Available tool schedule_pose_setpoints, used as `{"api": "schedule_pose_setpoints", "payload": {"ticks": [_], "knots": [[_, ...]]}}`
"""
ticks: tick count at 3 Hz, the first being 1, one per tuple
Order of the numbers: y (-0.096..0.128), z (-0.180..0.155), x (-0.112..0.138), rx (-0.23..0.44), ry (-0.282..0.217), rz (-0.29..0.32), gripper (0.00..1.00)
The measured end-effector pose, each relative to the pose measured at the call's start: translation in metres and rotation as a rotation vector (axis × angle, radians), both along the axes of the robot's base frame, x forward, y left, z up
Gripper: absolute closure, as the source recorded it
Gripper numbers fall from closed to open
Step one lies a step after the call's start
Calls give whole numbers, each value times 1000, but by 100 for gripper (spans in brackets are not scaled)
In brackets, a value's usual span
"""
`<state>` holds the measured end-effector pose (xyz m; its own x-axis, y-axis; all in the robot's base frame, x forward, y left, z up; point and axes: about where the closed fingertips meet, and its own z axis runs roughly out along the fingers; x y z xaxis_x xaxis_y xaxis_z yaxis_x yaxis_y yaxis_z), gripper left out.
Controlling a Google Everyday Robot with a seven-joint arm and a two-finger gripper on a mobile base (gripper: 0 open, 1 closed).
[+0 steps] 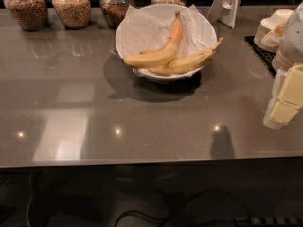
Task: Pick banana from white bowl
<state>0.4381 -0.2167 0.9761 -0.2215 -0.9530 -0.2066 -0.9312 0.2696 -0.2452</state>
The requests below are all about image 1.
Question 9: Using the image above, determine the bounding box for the front paper cup stack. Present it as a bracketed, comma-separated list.
[272, 46, 296, 71]

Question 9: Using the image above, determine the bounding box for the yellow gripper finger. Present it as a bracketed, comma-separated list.
[263, 63, 303, 129]
[261, 23, 286, 46]

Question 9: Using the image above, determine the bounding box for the leftmost glass grain jar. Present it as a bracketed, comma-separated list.
[4, 0, 48, 31]

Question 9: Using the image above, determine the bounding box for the white stand sign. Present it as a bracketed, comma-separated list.
[207, 0, 241, 28]

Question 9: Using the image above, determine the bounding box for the black rubber mat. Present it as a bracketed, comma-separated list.
[244, 36, 276, 77]

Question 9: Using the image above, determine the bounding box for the white paper napkin liner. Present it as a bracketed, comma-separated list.
[119, 4, 217, 78]

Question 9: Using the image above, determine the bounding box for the white ceramic bowl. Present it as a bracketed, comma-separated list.
[115, 3, 219, 83]

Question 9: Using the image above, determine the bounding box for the yellow banana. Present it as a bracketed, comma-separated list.
[149, 38, 223, 76]
[122, 11, 184, 68]

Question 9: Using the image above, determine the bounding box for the black power strip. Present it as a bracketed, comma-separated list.
[234, 217, 303, 227]

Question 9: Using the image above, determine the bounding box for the black floor cable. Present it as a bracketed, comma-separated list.
[113, 189, 254, 227]

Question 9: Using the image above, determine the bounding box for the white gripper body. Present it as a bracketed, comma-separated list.
[276, 2, 303, 80]

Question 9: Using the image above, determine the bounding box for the grey floor cable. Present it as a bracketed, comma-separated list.
[25, 172, 35, 227]

